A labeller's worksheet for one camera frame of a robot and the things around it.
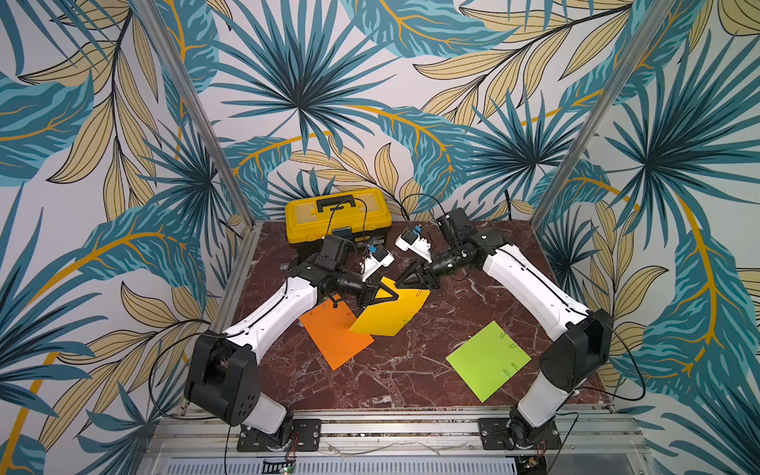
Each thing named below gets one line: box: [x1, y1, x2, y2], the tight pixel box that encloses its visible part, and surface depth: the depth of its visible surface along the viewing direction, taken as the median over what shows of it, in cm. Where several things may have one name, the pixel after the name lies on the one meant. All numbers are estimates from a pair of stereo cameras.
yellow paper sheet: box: [349, 277, 431, 337], surface depth 76 cm
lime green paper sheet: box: [445, 320, 533, 403], surface depth 91 cm
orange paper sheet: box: [298, 293, 376, 372], surface depth 92 cm
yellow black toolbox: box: [285, 188, 392, 249], surface depth 102 cm
